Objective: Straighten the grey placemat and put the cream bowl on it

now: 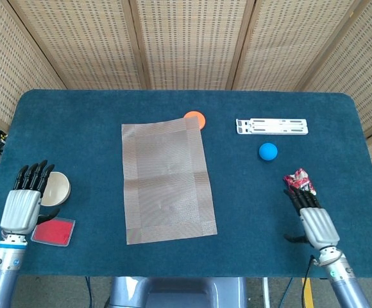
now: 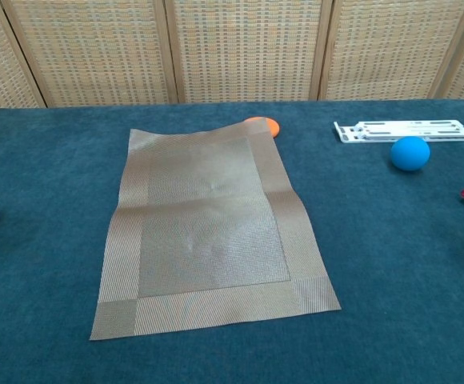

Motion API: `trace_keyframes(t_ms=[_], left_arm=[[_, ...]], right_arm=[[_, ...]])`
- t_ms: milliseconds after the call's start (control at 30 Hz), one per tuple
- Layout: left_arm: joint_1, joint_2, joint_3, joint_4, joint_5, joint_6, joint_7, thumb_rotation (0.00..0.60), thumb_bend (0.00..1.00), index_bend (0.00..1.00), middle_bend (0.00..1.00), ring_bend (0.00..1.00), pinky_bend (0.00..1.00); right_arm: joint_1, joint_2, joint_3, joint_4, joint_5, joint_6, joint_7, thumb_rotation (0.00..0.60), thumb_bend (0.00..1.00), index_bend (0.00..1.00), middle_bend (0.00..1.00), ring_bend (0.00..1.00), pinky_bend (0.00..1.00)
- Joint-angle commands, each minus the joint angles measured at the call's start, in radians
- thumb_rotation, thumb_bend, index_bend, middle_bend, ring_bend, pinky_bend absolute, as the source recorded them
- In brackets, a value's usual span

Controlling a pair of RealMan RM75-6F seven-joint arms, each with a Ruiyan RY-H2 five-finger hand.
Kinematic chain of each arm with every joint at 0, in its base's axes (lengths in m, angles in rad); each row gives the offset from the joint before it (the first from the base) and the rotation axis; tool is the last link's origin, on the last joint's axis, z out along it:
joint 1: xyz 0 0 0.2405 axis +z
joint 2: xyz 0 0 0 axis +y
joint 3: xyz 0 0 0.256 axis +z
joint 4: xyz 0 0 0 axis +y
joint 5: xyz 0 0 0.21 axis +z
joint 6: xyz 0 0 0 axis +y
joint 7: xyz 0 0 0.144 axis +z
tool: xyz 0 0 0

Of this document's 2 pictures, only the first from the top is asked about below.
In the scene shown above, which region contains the white table leg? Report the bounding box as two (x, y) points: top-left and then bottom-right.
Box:
(262, 277), (271, 308)

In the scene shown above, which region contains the red snack pouch with spout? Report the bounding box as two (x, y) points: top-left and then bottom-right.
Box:
(283, 167), (317, 196)

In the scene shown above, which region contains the red pad in clear case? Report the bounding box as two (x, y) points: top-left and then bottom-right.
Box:
(30, 216), (76, 247)

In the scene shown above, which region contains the blue-grey robot torso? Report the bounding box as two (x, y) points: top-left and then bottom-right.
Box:
(105, 276), (248, 308)

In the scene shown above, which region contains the white folding stand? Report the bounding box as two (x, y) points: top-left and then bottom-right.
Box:
(235, 118), (309, 135)

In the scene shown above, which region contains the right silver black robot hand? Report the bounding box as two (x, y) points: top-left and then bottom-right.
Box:
(283, 185), (341, 250)

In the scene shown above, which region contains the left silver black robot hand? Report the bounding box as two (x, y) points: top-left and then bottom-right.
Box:
(0, 159), (61, 237)

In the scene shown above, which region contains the cream white bowl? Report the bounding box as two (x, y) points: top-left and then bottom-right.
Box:
(40, 171), (72, 207)

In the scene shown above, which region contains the dark blue table cloth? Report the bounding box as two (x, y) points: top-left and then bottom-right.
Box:
(0, 89), (372, 279)

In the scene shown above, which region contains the blue ball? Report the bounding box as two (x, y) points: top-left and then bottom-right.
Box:
(258, 142), (278, 161)

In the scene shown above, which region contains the woven bamboo folding screen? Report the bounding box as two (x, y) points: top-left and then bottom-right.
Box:
(0, 0), (372, 222)

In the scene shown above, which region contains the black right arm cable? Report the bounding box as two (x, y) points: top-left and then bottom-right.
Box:
(303, 255), (318, 308)

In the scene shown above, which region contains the orange disc with hole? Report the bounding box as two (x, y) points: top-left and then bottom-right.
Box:
(183, 110), (207, 130)

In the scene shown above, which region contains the beige woven placemat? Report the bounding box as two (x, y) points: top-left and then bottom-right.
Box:
(121, 115), (218, 245)

